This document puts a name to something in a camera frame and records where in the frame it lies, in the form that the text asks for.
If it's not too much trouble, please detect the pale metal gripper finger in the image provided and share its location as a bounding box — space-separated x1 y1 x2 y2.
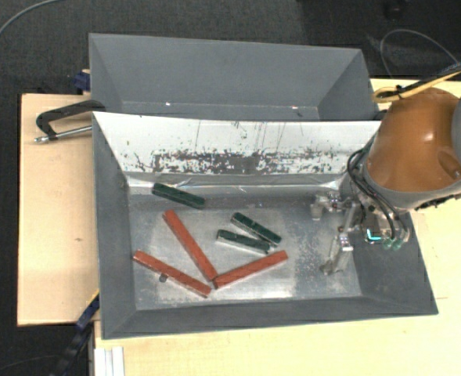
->
319 233 355 277
310 192 344 222

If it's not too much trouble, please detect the dark green flat block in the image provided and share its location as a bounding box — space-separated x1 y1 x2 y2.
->
229 211 283 248
151 182 207 211
214 228 272 255

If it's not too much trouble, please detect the red-brown flat block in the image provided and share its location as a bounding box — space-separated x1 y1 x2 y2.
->
211 249 290 291
131 249 213 299
161 208 219 283

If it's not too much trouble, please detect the grey metal bin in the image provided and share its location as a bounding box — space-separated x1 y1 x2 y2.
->
88 32 439 340

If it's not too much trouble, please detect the pale cardboard board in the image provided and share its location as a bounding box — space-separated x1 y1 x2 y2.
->
16 92 100 327

